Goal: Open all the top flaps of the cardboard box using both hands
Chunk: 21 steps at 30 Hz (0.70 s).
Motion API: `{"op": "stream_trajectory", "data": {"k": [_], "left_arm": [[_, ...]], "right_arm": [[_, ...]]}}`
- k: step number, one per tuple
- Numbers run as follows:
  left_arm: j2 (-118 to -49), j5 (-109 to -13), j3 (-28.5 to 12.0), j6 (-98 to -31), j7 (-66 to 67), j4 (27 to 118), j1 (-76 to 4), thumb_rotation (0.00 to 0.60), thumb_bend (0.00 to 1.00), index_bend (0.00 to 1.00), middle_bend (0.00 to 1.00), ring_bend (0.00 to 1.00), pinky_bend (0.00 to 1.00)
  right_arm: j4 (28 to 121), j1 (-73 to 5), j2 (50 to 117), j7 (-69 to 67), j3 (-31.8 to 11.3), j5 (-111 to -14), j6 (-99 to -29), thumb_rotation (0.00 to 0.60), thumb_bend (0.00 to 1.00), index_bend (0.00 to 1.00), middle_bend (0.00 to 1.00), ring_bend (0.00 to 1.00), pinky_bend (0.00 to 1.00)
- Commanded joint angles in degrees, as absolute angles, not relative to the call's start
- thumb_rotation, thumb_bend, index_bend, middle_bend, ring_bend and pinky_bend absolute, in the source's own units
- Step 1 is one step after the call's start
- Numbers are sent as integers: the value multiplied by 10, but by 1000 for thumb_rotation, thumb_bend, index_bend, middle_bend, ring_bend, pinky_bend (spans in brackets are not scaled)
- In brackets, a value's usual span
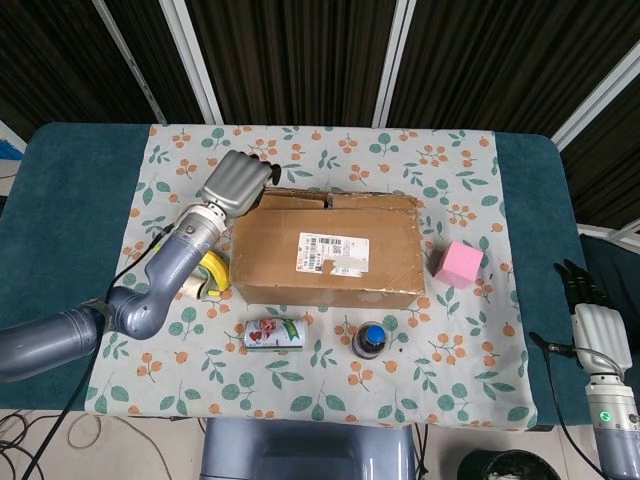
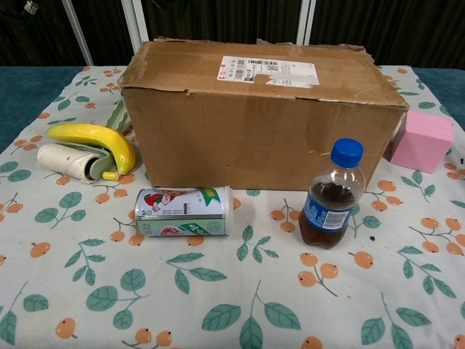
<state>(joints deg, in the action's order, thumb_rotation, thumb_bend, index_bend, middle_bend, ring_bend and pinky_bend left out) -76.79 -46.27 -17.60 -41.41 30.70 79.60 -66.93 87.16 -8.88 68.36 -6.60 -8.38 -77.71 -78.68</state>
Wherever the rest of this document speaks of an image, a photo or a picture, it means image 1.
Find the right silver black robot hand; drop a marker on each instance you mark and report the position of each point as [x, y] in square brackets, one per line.
[600, 335]

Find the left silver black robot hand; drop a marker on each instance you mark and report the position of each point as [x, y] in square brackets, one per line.
[235, 180]

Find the brown cardboard shipping box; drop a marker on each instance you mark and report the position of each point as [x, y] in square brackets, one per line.
[270, 250]

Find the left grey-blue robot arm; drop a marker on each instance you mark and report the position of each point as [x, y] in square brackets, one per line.
[165, 270]

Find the yellow toy banana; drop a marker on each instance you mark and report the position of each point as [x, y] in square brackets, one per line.
[217, 267]

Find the pale green leaf-shaped toy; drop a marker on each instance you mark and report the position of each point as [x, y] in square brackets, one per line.
[204, 274]

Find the white metal rack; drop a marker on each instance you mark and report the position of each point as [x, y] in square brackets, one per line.
[610, 234]

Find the pink foam cube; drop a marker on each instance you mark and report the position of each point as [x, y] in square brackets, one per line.
[460, 262]

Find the cartoon print drink can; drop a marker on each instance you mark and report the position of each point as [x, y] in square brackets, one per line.
[275, 336]

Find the black waste bin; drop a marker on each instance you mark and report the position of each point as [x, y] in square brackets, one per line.
[500, 465]

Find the cola bottle blue cap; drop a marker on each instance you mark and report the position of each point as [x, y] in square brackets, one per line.
[370, 340]

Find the fruit and leaf print tablecloth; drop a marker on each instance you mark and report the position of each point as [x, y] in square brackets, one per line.
[300, 390]

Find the blue and white object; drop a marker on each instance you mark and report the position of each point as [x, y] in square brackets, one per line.
[10, 145]

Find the grey-blue robot torso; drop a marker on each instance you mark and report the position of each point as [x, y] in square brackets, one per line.
[310, 450]

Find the thick white frame post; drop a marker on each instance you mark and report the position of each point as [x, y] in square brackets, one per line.
[192, 60]

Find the thin white frame post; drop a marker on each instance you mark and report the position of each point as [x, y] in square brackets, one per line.
[130, 60]

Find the white slanted frame post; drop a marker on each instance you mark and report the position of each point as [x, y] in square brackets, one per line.
[600, 95]

